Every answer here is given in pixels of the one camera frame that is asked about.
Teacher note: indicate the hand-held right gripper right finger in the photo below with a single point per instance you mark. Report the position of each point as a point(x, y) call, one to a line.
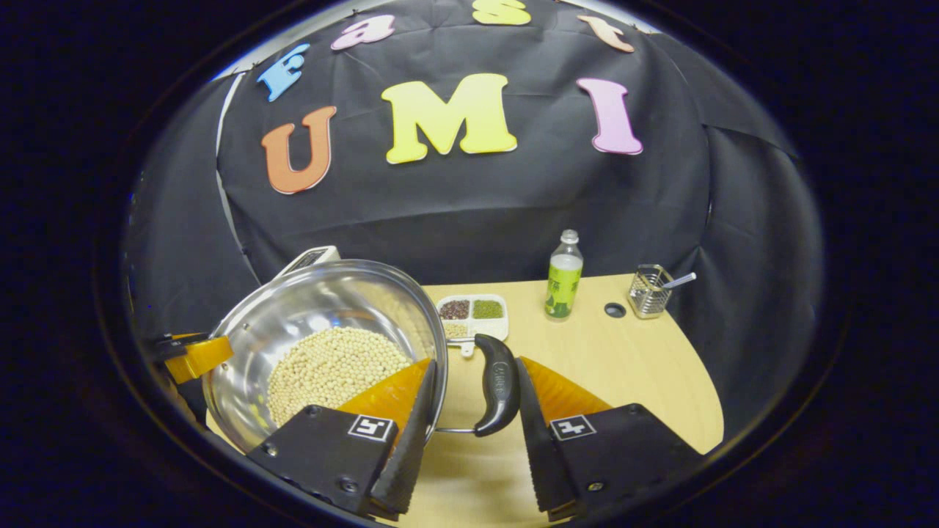
point(623, 447)

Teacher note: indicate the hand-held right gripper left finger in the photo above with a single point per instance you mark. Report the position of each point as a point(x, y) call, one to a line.
point(330, 455)

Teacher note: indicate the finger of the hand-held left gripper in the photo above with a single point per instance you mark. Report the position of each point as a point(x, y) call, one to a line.
point(202, 358)

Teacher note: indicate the pile of yellow soybeans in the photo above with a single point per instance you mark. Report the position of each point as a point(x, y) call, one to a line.
point(330, 374)

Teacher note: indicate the black table grommet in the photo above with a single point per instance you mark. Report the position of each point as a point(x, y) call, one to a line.
point(615, 309)

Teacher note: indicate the white toaster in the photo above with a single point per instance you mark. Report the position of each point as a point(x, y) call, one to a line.
point(312, 258)

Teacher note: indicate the metal mesh utensil holder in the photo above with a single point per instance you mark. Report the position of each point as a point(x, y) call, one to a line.
point(649, 297)

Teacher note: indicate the green label plastic bottle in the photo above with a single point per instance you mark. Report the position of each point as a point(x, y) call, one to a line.
point(563, 286)

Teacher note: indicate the metal spoon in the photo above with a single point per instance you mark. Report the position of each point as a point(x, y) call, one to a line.
point(681, 280)

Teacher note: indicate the white divided bean dish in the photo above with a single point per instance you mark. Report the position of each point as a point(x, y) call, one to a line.
point(473, 309)

